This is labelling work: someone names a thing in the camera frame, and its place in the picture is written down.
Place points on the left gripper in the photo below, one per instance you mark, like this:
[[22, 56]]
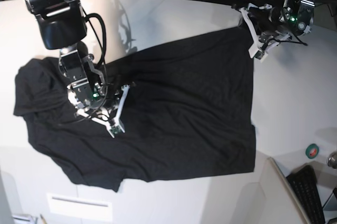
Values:
[[268, 23]]

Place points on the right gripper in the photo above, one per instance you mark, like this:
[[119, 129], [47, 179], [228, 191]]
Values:
[[102, 99]]

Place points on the black t-shirt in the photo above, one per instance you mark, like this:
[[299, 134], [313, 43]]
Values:
[[187, 116]]

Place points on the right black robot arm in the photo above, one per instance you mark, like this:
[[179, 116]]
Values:
[[62, 25]]

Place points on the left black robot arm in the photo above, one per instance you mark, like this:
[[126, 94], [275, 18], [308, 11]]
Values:
[[297, 14]]

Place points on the green tape roll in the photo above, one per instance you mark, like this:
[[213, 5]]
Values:
[[312, 151]]

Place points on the pencil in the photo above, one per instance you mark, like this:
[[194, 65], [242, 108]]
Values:
[[43, 219]]

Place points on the silver round knob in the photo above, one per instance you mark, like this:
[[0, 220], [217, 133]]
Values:
[[332, 160]]

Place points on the black keyboard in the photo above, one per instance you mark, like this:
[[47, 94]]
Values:
[[304, 185]]

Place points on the white desk divider panel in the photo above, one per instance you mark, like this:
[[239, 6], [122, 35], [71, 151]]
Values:
[[281, 203]]

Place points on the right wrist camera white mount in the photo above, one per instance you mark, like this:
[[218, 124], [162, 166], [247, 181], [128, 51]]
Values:
[[113, 125]]

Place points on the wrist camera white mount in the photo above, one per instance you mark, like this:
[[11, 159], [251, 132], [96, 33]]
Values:
[[113, 125], [259, 49]]

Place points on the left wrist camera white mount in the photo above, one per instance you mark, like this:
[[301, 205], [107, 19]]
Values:
[[259, 49]]

